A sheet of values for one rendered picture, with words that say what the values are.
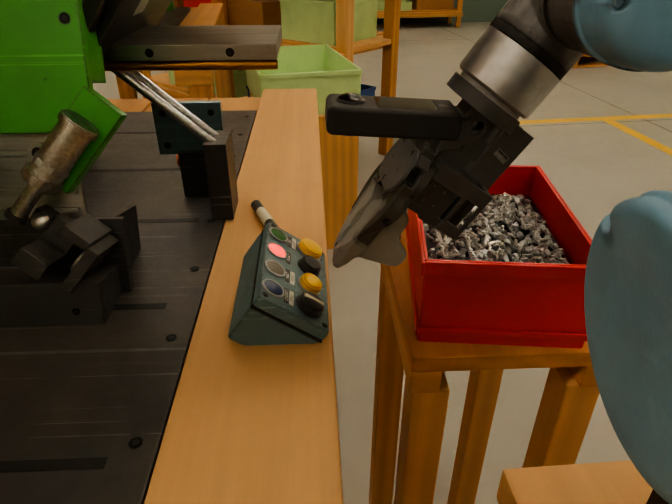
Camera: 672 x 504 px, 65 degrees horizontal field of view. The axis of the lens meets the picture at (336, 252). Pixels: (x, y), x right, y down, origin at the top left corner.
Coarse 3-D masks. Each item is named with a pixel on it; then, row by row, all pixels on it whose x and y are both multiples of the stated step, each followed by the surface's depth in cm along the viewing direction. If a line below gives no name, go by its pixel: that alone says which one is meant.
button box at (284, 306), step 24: (264, 240) 57; (288, 240) 60; (264, 264) 53; (288, 264) 55; (240, 288) 55; (264, 288) 49; (288, 288) 52; (240, 312) 50; (264, 312) 49; (288, 312) 49; (240, 336) 50; (264, 336) 50; (288, 336) 50; (312, 336) 51
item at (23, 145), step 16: (0, 144) 54; (16, 144) 54; (32, 144) 54; (0, 160) 54; (16, 160) 55; (0, 176) 55; (16, 176) 55; (0, 192) 55; (16, 192) 55; (64, 192) 55; (80, 192) 56; (0, 208) 56; (64, 208) 56; (80, 208) 56
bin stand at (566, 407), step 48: (384, 288) 93; (384, 336) 98; (384, 384) 105; (432, 384) 66; (480, 384) 106; (576, 384) 68; (384, 432) 112; (432, 432) 71; (480, 432) 113; (576, 432) 73; (384, 480) 120; (432, 480) 76
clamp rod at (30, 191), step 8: (24, 192) 51; (32, 192) 51; (40, 192) 51; (16, 200) 51; (24, 200) 51; (32, 200) 51; (8, 208) 52; (16, 208) 51; (24, 208) 51; (32, 208) 52; (8, 216) 51; (16, 216) 51; (24, 216) 52; (24, 224) 52
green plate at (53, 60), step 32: (0, 0) 49; (32, 0) 49; (64, 0) 49; (0, 32) 49; (32, 32) 49; (64, 32) 50; (0, 64) 50; (32, 64) 50; (64, 64) 50; (96, 64) 56; (0, 96) 51; (32, 96) 51; (64, 96) 51; (0, 128) 52; (32, 128) 52
